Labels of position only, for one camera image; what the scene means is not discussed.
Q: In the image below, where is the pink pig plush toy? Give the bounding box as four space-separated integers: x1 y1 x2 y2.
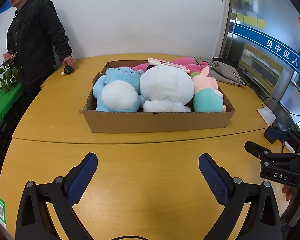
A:
191 65 226 113

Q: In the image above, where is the white plush toy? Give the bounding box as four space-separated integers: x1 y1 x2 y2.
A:
140 65 194 113

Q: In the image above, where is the blue plush bear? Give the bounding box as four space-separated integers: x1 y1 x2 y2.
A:
93 67 146 113

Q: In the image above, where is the operator right hand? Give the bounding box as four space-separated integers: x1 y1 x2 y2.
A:
281 185 292 201

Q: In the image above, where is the white paper card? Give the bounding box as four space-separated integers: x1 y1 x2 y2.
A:
257 106 276 126

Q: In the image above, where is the green QR sticker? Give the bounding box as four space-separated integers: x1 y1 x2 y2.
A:
0 198 7 229

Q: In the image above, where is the grey tote bag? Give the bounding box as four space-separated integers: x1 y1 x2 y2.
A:
194 57 246 87

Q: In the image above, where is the pink plush bear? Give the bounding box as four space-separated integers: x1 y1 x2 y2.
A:
131 56 209 74

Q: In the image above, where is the cardboard box tray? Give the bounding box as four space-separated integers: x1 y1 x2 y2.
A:
80 60 235 133

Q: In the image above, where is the green table cloth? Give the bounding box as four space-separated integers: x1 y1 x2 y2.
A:
0 83 23 123

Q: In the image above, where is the green potted plant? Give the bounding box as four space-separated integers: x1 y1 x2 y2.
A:
0 64 20 93

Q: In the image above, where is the small black object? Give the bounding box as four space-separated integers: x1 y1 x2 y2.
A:
61 65 74 76

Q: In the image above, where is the man in black jacket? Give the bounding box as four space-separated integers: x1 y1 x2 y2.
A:
3 0 76 98

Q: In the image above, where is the black cable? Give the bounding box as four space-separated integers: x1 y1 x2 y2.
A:
261 96 300 131

